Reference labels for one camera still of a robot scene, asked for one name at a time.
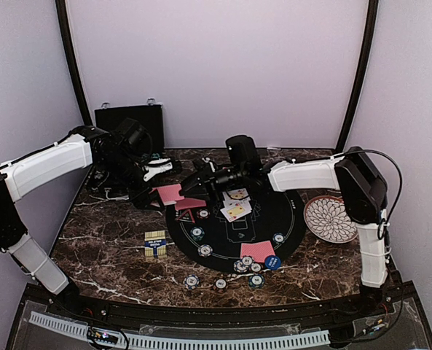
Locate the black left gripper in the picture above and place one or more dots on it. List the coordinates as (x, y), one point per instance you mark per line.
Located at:
(135, 197)

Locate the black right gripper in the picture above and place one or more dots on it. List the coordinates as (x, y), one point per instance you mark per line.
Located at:
(202, 185)

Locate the red backed card deck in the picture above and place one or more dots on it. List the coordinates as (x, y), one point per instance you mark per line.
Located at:
(169, 194)

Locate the brown chips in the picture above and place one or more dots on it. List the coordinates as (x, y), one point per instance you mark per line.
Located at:
(255, 267)
(203, 214)

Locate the face-up five of hearts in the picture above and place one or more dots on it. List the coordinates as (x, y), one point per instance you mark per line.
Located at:
(238, 194)

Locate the face-up card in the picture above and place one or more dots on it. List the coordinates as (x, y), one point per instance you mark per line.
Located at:
(236, 211)
(234, 202)

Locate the green chips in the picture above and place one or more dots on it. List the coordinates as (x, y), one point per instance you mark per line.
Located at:
(197, 233)
(278, 238)

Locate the red card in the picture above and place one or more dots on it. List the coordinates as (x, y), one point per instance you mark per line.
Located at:
(189, 203)
(258, 251)

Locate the blue white chip stack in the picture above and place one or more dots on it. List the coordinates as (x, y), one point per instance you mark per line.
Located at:
(191, 282)

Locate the brown white chip stack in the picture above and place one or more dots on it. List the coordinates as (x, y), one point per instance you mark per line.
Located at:
(220, 284)

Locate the blue small blind button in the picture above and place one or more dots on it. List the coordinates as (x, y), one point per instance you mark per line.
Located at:
(272, 262)

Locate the green blue chip stack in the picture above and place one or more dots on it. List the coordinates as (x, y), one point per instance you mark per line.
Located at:
(256, 281)

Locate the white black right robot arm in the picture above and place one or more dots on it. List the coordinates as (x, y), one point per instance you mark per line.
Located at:
(363, 189)

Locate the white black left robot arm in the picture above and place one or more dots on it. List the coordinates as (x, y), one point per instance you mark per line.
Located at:
(82, 147)

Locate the blue gold card box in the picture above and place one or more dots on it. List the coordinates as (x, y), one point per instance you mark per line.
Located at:
(155, 244)

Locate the black poker chip case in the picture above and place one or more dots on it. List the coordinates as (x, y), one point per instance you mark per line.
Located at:
(128, 116)

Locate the round black poker mat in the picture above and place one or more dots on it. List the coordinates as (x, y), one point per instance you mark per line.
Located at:
(272, 212)

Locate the floral patterned ceramic plate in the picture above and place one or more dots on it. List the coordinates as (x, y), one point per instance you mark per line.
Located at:
(326, 218)

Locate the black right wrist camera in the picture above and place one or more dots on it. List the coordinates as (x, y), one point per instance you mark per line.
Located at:
(242, 153)

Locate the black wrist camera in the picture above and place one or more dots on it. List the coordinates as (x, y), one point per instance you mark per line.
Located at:
(242, 153)
(132, 135)

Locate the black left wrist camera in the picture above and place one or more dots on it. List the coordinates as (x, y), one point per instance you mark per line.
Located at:
(132, 135)

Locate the white slotted cable duct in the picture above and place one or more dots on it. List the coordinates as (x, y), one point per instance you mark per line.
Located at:
(113, 339)

